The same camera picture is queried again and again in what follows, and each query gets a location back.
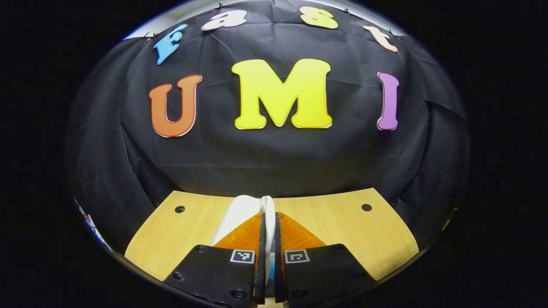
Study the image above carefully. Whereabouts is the red white blue object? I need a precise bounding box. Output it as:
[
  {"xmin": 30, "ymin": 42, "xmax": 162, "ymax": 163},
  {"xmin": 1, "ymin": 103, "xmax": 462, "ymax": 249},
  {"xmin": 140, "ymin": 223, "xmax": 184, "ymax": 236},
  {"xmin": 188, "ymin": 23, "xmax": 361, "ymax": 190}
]
[{"xmin": 72, "ymin": 196, "xmax": 113, "ymax": 253}]

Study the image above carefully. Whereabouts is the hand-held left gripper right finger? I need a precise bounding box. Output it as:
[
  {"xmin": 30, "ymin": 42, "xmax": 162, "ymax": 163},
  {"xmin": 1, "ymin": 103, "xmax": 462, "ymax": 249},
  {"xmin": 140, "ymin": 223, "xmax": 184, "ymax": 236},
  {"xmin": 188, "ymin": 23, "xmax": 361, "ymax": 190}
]
[{"xmin": 274, "ymin": 212, "xmax": 377, "ymax": 305}]

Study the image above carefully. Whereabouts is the white suitcase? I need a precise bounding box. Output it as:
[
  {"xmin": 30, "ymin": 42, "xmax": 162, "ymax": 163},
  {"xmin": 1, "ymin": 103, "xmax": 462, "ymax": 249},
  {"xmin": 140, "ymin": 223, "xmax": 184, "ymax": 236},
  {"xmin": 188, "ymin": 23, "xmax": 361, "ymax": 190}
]
[{"xmin": 210, "ymin": 195, "xmax": 277, "ymax": 285}]

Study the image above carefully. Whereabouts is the black backdrop cloth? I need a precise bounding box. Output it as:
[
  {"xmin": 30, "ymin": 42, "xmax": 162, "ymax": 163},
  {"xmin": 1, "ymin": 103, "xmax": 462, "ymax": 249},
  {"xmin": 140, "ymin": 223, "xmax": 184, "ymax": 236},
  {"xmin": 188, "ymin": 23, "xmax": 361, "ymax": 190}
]
[{"xmin": 64, "ymin": 0, "xmax": 471, "ymax": 253}]

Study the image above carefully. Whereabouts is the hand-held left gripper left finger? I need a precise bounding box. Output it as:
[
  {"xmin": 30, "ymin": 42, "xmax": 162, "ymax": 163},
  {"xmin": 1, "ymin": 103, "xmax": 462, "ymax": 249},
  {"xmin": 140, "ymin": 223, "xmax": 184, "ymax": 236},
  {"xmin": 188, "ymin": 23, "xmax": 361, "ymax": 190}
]
[{"xmin": 164, "ymin": 212, "xmax": 267, "ymax": 306}]

